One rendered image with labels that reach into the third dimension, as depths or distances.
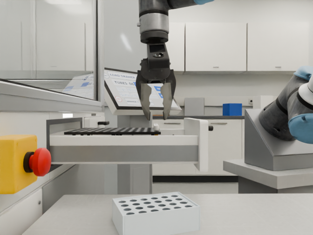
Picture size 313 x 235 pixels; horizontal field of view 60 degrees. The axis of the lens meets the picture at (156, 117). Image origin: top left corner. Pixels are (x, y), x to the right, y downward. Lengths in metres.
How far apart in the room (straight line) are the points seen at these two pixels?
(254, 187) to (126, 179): 0.82
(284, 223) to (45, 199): 0.46
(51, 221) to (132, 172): 1.11
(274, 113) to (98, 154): 0.62
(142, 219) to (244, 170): 0.63
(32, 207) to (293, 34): 4.30
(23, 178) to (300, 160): 0.84
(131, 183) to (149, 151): 1.03
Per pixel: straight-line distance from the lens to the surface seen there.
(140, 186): 1.66
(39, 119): 0.58
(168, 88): 0.67
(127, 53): 2.40
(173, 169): 3.69
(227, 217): 0.52
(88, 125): 0.91
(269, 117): 0.99
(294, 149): 1.00
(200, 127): 0.58
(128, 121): 1.56
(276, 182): 0.89
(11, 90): 0.48
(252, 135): 1.01
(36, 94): 0.56
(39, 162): 0.40
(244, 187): 1.07
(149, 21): 0.69
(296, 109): 0.82
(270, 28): 4.45
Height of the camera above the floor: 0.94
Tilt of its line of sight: 1 degrees down
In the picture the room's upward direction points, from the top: straight up
